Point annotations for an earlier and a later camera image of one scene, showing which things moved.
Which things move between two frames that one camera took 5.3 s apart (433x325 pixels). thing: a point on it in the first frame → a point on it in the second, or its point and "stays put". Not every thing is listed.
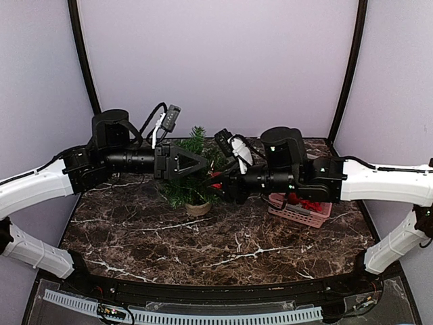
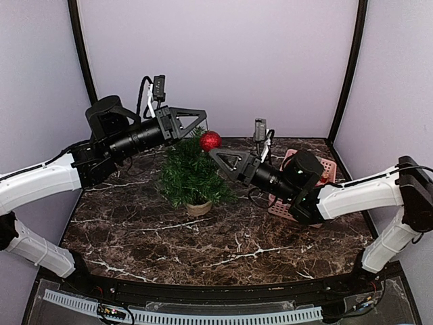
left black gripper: (162, 171) → (201, 113)
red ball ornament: (217, 185) → (210, 139)
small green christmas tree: (191, 189) stays put
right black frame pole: (354, 53) stays put
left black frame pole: (79, 44) stays put
